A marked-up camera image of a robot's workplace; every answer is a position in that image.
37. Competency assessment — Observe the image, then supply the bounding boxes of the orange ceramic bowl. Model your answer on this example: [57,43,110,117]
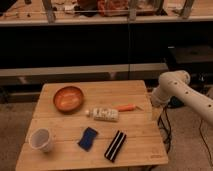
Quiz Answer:
[53,86,84,113]

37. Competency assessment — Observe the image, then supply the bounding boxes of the wooden folding table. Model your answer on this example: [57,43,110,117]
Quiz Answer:
[16,80,168,171]

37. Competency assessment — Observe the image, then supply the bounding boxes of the white paper cup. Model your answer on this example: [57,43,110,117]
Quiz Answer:
[28,128,53,153]

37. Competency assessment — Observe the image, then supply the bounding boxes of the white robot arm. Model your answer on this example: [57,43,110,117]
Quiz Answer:
[150,70,213,126]

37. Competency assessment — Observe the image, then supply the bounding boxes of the black box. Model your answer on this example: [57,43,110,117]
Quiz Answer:
[166,45,213,74]

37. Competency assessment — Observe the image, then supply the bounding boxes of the black cables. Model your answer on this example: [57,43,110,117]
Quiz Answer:
[156,106,213,168]

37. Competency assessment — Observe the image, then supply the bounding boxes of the white plastic bottle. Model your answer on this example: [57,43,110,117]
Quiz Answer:
[85,108,119,122]

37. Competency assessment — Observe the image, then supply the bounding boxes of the long workbench shelf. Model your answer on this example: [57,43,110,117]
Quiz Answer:
[0,0,213,27]

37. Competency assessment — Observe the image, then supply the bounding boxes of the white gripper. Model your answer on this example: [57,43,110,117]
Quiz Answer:
[150,87,167,120]

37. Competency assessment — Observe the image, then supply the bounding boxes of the black white striped brush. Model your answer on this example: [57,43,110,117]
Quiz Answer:
[104,131,126,162]

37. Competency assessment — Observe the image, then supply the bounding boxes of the blue sponge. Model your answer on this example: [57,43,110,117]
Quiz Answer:
[78,127,98,151]

